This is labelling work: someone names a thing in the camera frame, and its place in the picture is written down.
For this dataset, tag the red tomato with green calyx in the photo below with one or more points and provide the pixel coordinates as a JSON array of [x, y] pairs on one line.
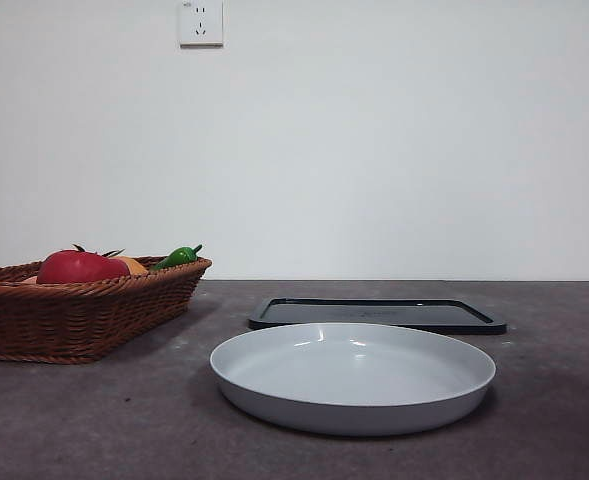
[[81, 270]]

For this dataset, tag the dark rectangular tray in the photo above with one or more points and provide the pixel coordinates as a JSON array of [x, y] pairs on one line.
[[374, 312]]

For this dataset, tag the green chili pepper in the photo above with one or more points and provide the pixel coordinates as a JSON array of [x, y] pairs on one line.
[[175, 258]]

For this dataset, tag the yellow-orange potato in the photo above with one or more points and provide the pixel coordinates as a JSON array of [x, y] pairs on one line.
[[135, 265]]

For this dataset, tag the grey round plate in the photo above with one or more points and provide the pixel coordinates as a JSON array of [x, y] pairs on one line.
[[354, 400]]

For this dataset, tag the brown wicker basket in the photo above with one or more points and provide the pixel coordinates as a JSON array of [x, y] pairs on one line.
[[79, 320]]

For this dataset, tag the pink egg-shaped vegetable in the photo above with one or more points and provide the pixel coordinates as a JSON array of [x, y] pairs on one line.
[[30, 280]]

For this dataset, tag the white wall power socket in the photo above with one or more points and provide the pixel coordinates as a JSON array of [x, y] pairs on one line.
[[201, 25]]

